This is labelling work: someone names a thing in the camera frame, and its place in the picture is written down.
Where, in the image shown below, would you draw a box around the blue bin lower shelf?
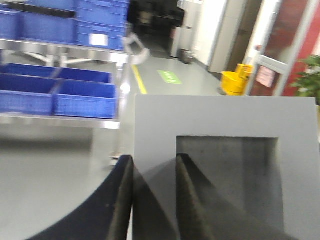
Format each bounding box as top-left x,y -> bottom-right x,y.
53,67 -> 118,119

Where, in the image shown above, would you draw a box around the steel rack with bins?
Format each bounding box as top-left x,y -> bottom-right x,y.
0,37 -> 135,166

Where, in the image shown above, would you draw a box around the gray square hollow base block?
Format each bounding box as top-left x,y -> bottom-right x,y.
132,95 -> 320,240

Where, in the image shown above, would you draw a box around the yellow mop bucket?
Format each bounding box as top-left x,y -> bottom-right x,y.
221,63 -> 254,96

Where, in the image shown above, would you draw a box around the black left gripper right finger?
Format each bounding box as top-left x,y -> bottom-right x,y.
175,153 -> 293,240

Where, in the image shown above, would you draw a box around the green potted plant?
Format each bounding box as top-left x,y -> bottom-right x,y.
290,54 -> 320,106

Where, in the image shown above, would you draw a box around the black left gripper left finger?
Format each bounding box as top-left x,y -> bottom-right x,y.
32,155 -> 134,240

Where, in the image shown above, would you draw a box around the stacked blue crates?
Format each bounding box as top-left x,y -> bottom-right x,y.
0,0 -> 130,51

